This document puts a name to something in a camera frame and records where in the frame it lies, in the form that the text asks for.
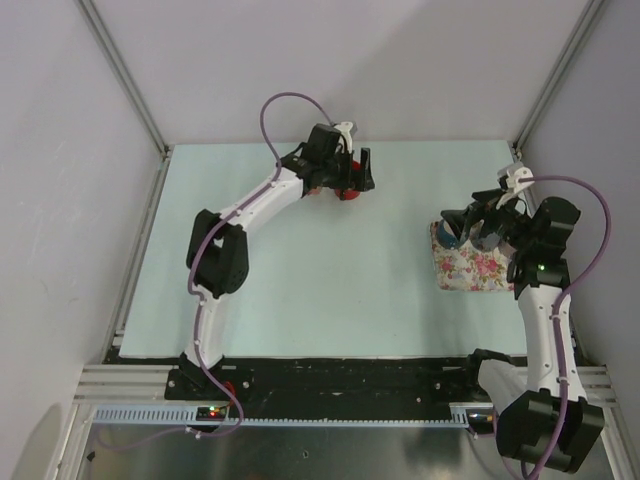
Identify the grey mug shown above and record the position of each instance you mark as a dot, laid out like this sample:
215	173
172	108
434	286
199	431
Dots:
488	244

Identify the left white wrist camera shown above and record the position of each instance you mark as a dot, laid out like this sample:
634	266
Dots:
346	131

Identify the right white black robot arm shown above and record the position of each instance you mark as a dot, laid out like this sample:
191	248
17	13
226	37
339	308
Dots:
544	420

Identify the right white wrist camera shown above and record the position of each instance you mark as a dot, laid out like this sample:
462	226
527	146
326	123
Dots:
513	180

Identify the right aluminium frame post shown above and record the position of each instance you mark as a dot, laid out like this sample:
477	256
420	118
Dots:
569	54

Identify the red mug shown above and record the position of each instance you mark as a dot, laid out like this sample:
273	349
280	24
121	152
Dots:
349	194

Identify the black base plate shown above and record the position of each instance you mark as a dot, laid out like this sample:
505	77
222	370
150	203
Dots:
323	389

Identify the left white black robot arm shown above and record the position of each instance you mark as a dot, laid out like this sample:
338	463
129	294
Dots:
218	253

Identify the floral tray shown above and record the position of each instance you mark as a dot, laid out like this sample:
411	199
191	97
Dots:
468	269

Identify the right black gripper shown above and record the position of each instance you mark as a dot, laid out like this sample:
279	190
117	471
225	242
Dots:
459	220

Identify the left aluminium frame post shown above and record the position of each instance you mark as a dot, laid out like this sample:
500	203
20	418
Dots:
122	74

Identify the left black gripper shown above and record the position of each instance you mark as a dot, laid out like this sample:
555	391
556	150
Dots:
360	181

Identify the aluminium frame post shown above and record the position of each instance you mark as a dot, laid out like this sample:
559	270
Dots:
569	54
122	74

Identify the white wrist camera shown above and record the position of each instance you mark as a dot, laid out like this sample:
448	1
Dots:
513	180
346	131

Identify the blue mug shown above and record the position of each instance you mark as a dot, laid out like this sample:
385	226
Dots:
445	236

